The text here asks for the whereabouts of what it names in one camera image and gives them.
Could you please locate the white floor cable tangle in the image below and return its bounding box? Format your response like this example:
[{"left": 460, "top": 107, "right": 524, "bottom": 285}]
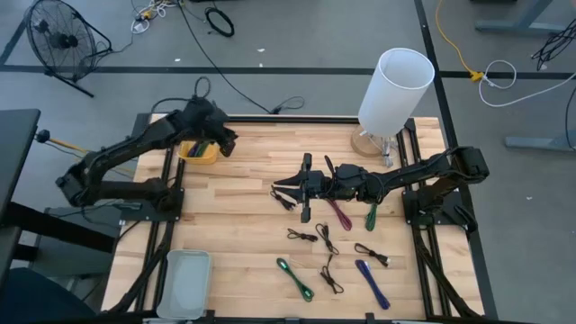
[{"left": 130, "top": 0, "right": 179, "bottom": 35}]

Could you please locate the yellow plastic bin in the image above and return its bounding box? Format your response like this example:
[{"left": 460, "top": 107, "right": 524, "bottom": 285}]
[{"left": 176, "top": 139, "right": 221, "bottom": 166}]

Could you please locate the white shade table lamp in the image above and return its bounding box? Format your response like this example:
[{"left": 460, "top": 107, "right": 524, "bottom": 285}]
[{"left": 349, "top": 47, "right": 437, "bottom": 158}]

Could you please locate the yellow-handled black tool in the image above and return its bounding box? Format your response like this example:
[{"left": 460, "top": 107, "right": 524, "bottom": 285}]
[{"left": 34, "top": 129, "right": 91, "bottom": 155}]

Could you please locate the black USB cable bundle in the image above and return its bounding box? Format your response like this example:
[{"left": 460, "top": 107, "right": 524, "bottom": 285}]
[
  {"left": 286, "top": 228, "right": 320, "bottom": 243},
  {"left": 314, "top": 222, "right": 340, "bottom": 257},
  {"left": 354, "top": 242, "right": 392, "bottom": 267},
  {"left": 318, "top": 254, "right": 346, "bottom": 295}
]

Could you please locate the blue chair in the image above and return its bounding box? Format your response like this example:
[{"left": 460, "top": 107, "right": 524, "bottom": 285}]
[{"left": 0, "top": 267, "right": 98, "bottom": 324}]

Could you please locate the black floor fan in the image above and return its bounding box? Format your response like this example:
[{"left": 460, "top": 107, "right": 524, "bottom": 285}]
[{"left": 24, "top": 0, "right": 113, "bottom": 99}]

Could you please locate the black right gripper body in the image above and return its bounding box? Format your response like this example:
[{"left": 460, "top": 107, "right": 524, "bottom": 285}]
[{"left": 300, "top": 152, "right": 338, "bottom": 224}]

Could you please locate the long green braided cable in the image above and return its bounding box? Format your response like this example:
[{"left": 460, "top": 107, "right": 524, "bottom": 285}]
[{"left": 275, "top": 256, "right": 315, "bottom": 303}]

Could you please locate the grey plastic bin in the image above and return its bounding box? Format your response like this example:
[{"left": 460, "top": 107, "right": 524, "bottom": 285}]
[{"left": 156, "top": 249, "right": 212, "bottom": 320}]

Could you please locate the black floor cable bundle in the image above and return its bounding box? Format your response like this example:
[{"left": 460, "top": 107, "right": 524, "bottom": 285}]
[{"left": 530, "top": 26, "right": 576, "bottom": 71}]

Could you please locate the blue braided cable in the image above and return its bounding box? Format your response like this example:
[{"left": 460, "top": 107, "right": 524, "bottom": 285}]
[{"left": 354, "top": 258, "right": 392, "bottom": 311}]

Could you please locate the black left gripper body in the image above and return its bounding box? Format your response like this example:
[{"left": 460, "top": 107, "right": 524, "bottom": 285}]
[{"left": 177, "top": 97, "right": 229, "bottom": 141}]

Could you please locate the grey desk leg frame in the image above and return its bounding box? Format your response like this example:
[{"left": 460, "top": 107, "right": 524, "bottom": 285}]
[
  {"left": 503, "top": 134, "right": 576, "bottom": 153},
  {"left": 474, "top": 0, "right": 576, "bottom": 37}
]

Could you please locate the grey cabinet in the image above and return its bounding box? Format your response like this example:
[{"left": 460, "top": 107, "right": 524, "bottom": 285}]
[{"left": 33, "top": 204, "right": 125, "bottom": 278}]

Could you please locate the coiled black floor cable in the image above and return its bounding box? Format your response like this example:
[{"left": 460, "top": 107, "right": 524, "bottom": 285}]
[{"left": 204, "top": 6, "right": 236, "bottom": 38}]

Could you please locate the black USB cable red strap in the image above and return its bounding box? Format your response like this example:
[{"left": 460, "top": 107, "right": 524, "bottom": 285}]
[{"left": 269, "top": 184, "right": 298, "bottom": 212}]

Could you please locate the magenta braided cable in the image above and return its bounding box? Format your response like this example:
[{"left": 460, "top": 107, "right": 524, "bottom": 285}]
[{"left": 326, "top": 197, "right": 354, "bottom": 232}]

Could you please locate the long black floor cable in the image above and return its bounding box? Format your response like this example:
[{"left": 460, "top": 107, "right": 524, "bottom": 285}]
[{"left": 177, "top": 0, "right": 306, "bottom": 115}]

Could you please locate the yellow extension cord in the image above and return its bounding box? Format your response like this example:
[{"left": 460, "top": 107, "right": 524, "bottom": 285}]
[{"left": 434, "top": 0, "right": 485, "bottom": 84}]

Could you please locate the white lamp cord bundle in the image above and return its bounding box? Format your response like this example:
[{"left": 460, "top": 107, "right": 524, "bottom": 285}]
[{"left": 366, "top": 132, "right": 401, "bottom": 168}]

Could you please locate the black desk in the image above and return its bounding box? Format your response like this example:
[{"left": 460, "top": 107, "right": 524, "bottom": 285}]
[{"left": 0, "top": 107, "right": 41, "bottom": 226}]

